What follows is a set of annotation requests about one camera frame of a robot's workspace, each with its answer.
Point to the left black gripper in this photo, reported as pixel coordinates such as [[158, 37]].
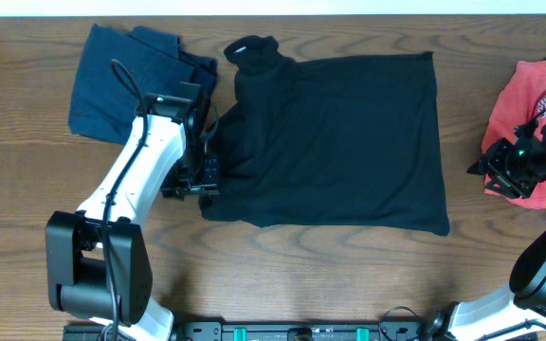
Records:
[[193, 188]]

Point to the folded navy blue trousers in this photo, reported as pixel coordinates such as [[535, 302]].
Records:
[[103, 102]]

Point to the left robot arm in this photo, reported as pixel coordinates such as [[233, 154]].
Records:
[[96, 258]]

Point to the red printed t-shirt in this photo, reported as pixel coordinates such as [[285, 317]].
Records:
[[522, 98]]

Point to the black t-shirt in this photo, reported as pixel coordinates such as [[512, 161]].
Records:
[[342, 141]]

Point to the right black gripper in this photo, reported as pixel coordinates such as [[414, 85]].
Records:
[[492, 162]]

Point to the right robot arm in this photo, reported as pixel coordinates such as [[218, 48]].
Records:
[[518, 309]]

